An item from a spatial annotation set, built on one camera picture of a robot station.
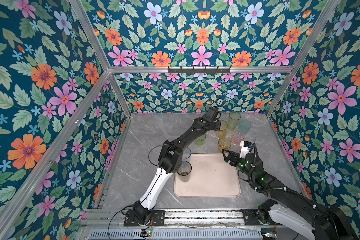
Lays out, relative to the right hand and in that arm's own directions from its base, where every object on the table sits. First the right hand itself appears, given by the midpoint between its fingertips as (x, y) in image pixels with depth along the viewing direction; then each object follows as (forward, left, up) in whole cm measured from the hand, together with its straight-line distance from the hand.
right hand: (226, 151), depth 82 cm
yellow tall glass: (+24, -3, -15) cm, 28 cm away
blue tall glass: (-1, +22, 0) cm, 22 cm away
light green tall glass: (+29, -10, -3) cm, 31 cm away
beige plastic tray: (-8, +8, -15) cm, 19 cm away
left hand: (+22, 0, +1) cm, 22 cm away
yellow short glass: (+14, -3, -14) cm, 20 cm away
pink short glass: (+19, -14, -11) cm, 26 cm away
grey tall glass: (-7, +24, -12) cm, 28 cm away
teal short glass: (+22, -17, -4) cm, 28 cm away
